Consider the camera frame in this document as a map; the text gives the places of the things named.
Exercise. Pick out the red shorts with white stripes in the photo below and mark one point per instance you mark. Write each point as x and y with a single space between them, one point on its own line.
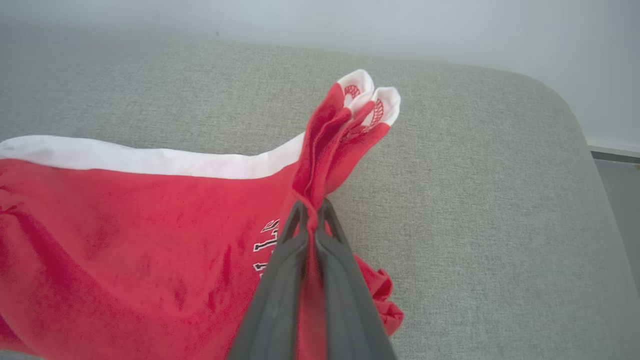
125 250

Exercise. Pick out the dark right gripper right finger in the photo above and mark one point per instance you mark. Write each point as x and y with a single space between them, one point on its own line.
345 305

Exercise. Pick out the white wall baseboard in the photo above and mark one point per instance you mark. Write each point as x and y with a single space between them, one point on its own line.
615 149

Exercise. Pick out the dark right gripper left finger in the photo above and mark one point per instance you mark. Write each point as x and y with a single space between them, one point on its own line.
275 300

